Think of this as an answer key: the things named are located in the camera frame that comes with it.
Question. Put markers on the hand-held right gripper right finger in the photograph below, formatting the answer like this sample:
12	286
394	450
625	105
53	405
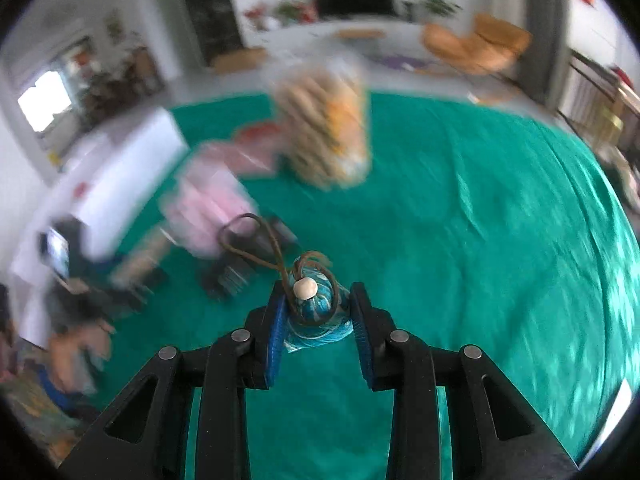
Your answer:
361	345

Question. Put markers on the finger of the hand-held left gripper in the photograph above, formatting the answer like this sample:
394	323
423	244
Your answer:
147	277

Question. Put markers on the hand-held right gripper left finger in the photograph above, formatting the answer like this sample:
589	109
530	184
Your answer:
277	340

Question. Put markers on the person's left hand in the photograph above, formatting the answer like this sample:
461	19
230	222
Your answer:
75	350

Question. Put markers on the black fuzzy cloth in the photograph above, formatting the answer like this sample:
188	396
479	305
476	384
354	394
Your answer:
230	272

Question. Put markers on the white panel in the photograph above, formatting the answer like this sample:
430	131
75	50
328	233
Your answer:
115	180

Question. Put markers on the green blanket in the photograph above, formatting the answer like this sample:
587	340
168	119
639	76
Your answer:
475	260

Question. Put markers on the window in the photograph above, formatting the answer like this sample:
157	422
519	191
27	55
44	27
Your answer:
45	100

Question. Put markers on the person's patterned clothing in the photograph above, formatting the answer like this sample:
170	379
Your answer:
30	410

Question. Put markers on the red flat packet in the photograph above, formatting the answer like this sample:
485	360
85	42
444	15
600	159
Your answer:
260	135

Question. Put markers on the beige chenille plush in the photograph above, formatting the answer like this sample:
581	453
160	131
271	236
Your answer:
325	120

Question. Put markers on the red flower bouquet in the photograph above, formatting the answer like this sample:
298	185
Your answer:
260	12

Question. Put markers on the white television cabinet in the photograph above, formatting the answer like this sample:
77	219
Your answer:
320	27

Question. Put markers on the leafy plant with red flowers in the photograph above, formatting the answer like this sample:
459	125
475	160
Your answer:
295	10

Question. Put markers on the orange lounge chair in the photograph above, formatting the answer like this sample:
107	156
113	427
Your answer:
475	45

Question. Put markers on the wooden rack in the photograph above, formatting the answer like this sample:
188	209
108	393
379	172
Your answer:
600	95

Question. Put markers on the green potted plant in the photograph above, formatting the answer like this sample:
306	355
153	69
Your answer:
437	5

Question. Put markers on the grey curtain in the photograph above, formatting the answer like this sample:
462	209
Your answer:
542	25

